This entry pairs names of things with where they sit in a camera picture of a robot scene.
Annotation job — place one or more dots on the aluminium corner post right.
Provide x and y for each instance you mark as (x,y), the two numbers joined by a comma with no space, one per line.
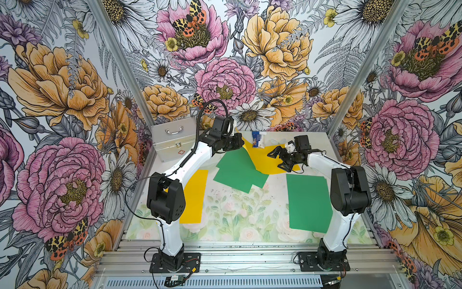
(388,30)

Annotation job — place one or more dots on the aluminium corner post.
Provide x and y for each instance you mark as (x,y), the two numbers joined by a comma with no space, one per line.
(116,48)
(388,30)

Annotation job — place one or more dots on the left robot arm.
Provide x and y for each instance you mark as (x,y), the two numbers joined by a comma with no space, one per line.
(166,198)

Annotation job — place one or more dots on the large green paper sheet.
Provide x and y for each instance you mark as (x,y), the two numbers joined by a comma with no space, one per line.
(310,208)

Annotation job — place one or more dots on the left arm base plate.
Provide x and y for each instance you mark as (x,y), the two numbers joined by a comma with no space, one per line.
(182,263)

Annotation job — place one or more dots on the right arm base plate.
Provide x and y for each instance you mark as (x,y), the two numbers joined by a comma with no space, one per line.
(323,262)

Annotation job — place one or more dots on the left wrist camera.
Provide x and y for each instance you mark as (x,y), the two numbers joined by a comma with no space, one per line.
(222,126)

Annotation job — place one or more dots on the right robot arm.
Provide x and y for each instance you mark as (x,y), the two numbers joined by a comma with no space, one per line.
(349,195)

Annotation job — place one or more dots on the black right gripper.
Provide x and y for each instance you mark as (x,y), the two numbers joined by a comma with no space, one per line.
(287,167)

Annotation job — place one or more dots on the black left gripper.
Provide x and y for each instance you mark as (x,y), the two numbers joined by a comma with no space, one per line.
(238,141)

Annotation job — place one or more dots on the blue white snack packet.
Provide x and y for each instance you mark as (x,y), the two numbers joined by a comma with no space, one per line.
(258,139)

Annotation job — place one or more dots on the aluminium rail frame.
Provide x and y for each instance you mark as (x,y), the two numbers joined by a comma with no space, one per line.
(131,258)

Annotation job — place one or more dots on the silver metal case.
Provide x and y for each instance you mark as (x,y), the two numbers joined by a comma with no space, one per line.
(175,139)

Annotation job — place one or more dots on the yellow paper sheet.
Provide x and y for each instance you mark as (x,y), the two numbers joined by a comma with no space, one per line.
(261,161)
(194,196)

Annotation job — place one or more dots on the yellow paper sheet top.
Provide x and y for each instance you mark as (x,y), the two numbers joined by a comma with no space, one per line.
(261,161)

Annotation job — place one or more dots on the aluminium corner post left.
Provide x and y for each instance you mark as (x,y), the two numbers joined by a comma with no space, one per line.
(116,48)

